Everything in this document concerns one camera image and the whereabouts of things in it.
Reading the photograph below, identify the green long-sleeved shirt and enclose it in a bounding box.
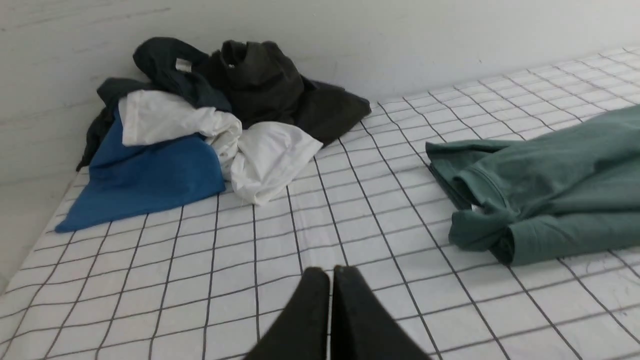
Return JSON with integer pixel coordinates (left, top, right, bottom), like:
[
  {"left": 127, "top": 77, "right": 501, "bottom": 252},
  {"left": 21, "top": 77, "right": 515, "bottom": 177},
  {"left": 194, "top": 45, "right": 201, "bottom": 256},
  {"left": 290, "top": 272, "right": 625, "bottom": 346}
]
[{"left": 425, "top": 105, "right": 640, "bottom": 266}]

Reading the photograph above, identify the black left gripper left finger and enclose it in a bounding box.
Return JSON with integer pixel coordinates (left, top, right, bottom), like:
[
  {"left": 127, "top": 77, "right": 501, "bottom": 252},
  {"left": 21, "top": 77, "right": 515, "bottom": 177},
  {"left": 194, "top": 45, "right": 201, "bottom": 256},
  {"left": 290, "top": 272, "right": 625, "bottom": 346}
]
[{"left": 244, "top": 267, "right": 330, "bottom": 360}]

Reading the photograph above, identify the dark olive shirt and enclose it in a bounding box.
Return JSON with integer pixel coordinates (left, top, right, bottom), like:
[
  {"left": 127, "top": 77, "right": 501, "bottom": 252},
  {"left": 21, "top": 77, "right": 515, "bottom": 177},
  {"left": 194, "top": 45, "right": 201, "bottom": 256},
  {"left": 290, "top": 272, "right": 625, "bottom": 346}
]
[{"left": 194, "top": 39, "right": 371, "bottom": 146}]

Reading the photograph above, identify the white grid-patterned tablecloth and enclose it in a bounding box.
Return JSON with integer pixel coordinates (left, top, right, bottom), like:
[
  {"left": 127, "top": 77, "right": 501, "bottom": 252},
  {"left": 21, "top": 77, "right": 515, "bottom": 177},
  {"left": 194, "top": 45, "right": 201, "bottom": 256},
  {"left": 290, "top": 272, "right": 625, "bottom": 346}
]
[{"left": 0, "top": 47, "right": 639, "bottom": 360}]

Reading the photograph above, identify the white shirt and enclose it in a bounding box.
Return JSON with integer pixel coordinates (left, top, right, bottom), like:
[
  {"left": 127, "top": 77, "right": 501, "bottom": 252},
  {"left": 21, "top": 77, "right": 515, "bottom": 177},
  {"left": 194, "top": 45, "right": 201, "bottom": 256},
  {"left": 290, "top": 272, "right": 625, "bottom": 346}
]
[{"left": 118, "top": 89, "right": 323, "bottom": 206}]

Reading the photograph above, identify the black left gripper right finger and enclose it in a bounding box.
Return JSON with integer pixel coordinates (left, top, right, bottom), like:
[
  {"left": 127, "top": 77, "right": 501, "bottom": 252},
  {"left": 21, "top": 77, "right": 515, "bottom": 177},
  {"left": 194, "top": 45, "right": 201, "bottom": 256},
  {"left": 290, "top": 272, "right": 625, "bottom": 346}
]
[{"left": 330, "top": 266, "right": 430, "bottom": 360}]

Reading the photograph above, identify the dark teal shirt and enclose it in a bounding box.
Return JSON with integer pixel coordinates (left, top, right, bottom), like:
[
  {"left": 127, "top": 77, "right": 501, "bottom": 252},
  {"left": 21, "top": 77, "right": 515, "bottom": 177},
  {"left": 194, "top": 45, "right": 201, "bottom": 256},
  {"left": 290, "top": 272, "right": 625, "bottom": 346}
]
[{"left": 75, "top": 37, "right": 233, "bottom": 172}]

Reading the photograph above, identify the blue shirt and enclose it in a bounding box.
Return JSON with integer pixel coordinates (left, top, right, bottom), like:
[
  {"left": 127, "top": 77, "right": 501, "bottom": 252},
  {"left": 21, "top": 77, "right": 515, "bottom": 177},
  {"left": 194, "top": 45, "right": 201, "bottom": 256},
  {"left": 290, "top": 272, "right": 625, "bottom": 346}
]
[{"left": 55, "top": 109, "right": 226, "bottom": 233}]

